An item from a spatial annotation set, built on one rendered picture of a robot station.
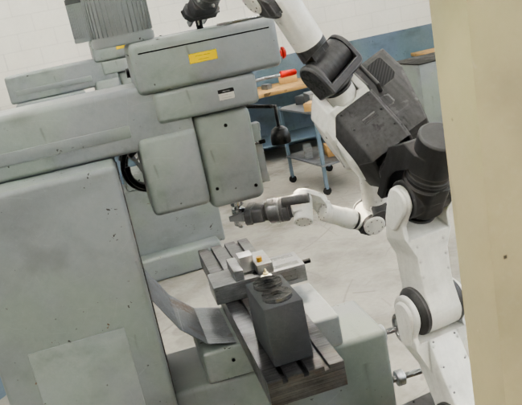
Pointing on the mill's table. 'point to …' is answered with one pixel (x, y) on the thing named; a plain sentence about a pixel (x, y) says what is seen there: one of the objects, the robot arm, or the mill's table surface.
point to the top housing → (203, 55)
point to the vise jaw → (262, 263)
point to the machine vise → (297, 269)
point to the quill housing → (228, 156)
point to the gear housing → (206, 97)
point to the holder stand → (279, 320)
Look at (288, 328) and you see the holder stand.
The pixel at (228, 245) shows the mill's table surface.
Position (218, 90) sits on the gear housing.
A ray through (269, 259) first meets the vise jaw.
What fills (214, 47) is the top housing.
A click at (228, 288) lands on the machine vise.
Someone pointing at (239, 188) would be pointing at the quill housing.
